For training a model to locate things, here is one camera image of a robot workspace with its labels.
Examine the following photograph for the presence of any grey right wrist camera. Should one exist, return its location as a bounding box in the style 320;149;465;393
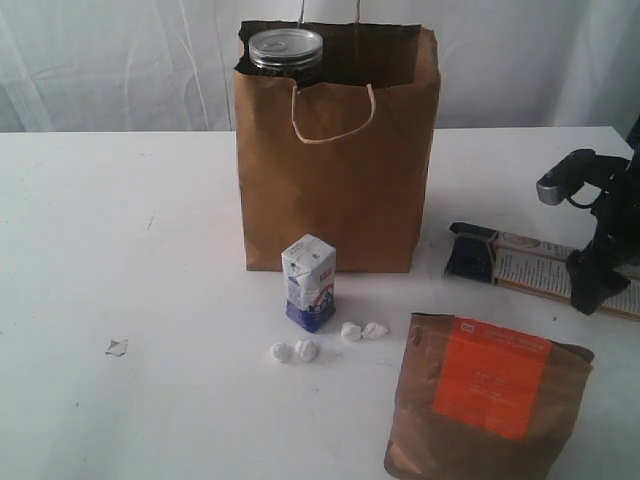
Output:
536;149;596;206

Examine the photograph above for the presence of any brown paper shopping bag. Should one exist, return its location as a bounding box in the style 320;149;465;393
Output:
234;21;441;273

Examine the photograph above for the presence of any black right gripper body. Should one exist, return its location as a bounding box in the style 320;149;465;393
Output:
579;149;640;276

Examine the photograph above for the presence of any long printed cardboard box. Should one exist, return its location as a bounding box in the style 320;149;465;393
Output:
442;220;640;322

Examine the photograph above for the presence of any small torn tape scrap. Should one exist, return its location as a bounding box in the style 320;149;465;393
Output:
105;339;128;358

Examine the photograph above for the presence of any white backdrop curtain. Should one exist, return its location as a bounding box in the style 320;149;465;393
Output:
1;1;639;135

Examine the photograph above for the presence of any brown pouch with orange label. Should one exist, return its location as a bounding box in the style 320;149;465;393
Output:
384;313;594;479

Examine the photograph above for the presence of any dark can with pull-tab lid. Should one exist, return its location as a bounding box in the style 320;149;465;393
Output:
248;28;324;85

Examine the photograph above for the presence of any small white blue milk carton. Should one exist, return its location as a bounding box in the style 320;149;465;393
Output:
281;234;336;333

